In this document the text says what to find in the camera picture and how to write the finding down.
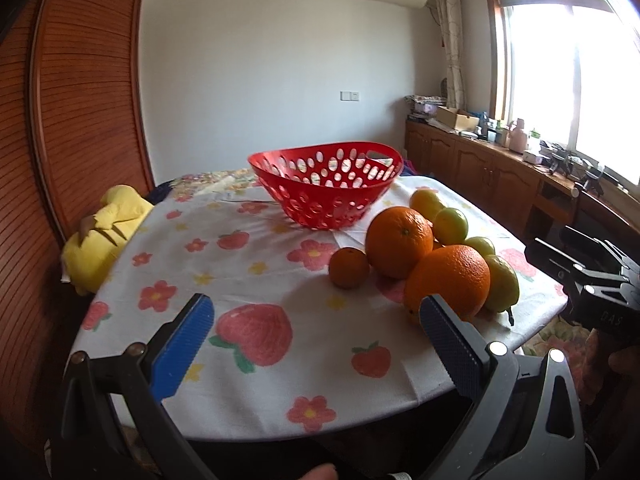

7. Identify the person's left hand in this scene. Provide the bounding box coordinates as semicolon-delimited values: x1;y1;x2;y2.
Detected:
299;464;338;480

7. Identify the white wall switch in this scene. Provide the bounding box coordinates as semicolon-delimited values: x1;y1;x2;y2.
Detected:
340;91;360;102

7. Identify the green lime upper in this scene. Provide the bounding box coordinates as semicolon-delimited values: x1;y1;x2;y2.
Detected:
433;208;469;246

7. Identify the brown wooden low cabinet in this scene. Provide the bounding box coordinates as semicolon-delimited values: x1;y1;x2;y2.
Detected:
405;120;639;259

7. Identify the cardboard box on cabinet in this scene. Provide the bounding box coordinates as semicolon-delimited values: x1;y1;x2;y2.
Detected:
436;106;480;131

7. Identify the pink bottle on cabinet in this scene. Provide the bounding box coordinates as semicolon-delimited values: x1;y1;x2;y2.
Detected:
508;118;528;155

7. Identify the wooden framed window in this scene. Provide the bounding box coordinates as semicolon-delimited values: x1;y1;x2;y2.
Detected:
490;0;639;186

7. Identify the yellow-orange citrus far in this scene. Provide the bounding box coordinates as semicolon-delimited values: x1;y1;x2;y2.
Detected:
409;188;445;222

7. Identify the stack of papers on cabinet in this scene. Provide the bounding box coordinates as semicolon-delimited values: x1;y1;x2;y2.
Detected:
405;94;447;118

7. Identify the green lime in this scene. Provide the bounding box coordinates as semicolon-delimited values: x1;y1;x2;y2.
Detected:
433;208;469;246
463;236;496;258

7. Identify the patterned white curtain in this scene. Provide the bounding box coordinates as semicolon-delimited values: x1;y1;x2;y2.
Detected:
436;0;465;110

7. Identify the yellow-green pear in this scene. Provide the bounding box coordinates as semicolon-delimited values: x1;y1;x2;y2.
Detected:
484;255;520;326

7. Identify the large orange rear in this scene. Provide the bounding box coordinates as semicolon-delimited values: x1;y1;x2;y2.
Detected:
364;206;434;280

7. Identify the red perforated plastic basket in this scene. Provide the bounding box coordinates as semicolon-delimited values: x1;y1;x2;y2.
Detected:
247;141;404;231

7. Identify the small mandarin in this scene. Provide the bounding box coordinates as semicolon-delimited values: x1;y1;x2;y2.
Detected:
329;247;370;289

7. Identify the floral strawberry bed sheet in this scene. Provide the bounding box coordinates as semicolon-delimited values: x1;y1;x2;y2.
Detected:
69;167;570;442

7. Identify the large orange front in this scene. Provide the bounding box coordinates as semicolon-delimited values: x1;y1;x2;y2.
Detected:
402;245;490;324

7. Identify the brown wooden wardrobe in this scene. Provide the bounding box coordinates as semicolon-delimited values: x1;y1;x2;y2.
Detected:
1;0;154;455

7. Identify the large orange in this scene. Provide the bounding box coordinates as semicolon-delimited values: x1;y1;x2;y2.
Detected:
402;245;490;324
364;206;434;280

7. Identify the green lime lower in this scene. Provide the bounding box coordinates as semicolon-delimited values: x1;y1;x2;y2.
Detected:
463;236;496;258

